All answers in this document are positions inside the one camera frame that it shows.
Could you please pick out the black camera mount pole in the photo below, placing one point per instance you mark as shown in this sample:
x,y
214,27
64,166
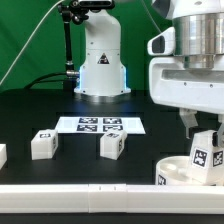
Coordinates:
x,y
72,12

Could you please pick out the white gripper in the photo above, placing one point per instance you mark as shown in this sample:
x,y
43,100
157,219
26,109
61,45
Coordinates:
x,y
197,89

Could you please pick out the paper sheet with fiducial tags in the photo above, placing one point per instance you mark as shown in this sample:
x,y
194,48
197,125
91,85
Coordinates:
x,y
132,125

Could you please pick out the white round stool seat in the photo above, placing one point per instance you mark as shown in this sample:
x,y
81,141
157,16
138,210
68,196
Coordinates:
x,y
172,171

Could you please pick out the white U-shaped obstacle wall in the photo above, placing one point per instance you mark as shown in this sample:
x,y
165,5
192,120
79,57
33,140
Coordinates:
x,y
98,198

